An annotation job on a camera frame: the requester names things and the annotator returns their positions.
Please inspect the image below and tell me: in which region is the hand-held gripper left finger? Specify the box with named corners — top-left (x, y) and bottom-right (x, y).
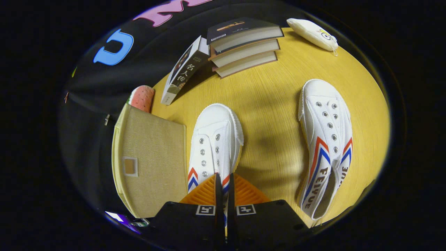
top-left (150, 173), bottom-right (223, 251)

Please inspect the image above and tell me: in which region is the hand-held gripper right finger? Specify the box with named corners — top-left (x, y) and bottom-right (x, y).
top-left (228, 173), bottom-right (309, 251)

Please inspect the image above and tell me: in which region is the white canvas shoe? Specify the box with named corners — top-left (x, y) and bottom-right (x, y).
top-left (187, 103), bottom-right (244, 237)
top-left (297, 79), bottom-right (353, 221)

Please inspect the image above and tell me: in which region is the beige fabric storage box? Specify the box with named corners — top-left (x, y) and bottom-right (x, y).
top-left (111, 103), bottom-right (189, 219)

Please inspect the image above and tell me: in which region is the computer monitor screen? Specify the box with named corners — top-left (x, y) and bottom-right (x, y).
top-left (105, 210), bottom-right (150, 234)

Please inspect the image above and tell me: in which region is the watermelon slice plush toy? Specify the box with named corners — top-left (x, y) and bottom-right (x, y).
top-left (127, 85), bottom-right (155, 114)

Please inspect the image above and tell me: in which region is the white portrait cover book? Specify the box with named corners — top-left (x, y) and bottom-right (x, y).
top-left (161, 35), bottom-right (210, 106)

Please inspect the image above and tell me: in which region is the brown cover book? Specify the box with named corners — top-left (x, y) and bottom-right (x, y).
top-left (213, 51), bottom-right (278, 79)
top-left (208, 38), bottom-right (281, 68)

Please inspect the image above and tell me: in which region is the black cover book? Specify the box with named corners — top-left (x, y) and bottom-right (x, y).
top-left (207, 17), bottom-right (284, 54)

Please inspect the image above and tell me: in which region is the white cartoon face pouch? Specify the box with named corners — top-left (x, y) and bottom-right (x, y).
top-left (286, 18), bottom-right (339, 56)

